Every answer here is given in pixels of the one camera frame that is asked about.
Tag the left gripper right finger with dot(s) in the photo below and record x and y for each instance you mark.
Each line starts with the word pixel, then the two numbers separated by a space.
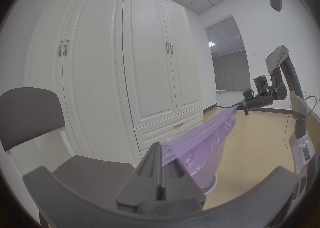
pixel 180 187

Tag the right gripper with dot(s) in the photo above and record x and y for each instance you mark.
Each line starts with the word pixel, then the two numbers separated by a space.
pixel 260 103

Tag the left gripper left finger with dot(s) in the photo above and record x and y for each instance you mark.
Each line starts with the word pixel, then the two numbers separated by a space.
pixel 147 177

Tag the white trash bin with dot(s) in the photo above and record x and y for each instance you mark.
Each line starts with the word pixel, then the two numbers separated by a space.
pixel 212 185

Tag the purple plastic bag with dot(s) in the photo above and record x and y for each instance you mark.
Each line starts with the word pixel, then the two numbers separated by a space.
pixel 205 142

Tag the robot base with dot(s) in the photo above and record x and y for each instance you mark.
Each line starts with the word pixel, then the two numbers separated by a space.
pixel 300 147

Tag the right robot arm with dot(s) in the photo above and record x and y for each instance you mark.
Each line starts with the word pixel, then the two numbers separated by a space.
pixel 290 72

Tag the grey curtain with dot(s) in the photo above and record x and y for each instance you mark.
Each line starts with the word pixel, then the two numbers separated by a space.
pixel 230 72

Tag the white wardrobe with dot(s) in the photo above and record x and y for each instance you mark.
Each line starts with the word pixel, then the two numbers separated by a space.
pixel 150 72

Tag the white chair grey cushions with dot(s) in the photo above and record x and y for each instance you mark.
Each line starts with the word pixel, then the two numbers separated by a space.
pixel 30 114

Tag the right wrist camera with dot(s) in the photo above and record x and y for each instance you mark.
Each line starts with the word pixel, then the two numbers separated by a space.
pixel 248 93

